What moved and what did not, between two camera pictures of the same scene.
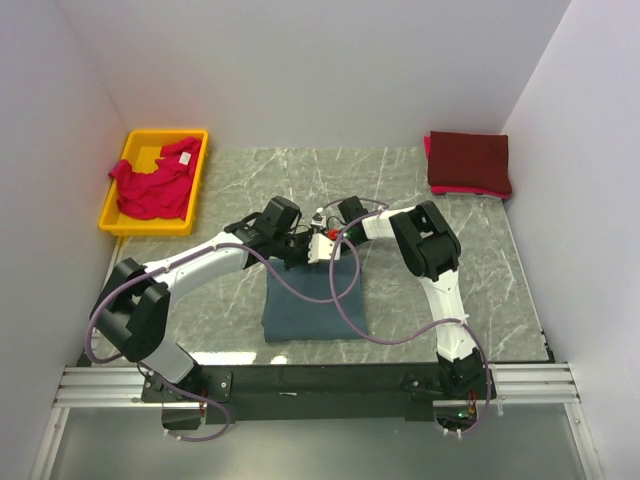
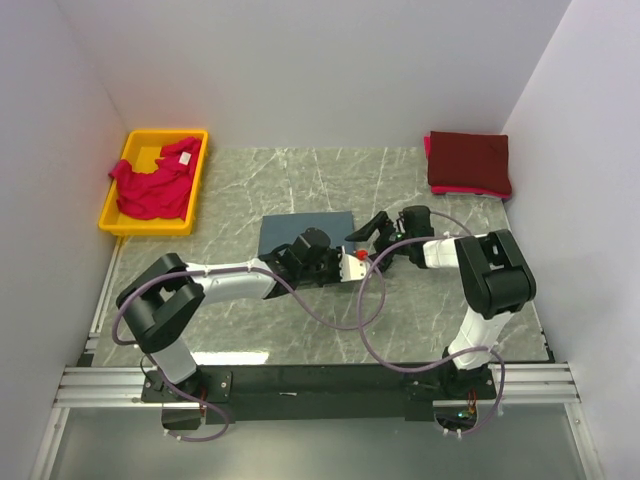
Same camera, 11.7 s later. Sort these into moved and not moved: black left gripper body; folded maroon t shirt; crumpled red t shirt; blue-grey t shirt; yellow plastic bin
Moved: blue-grey t shirt; black left gripper body
Not moved: crumpled red t shirt; folded maroon t shirt; yellow plastic bin
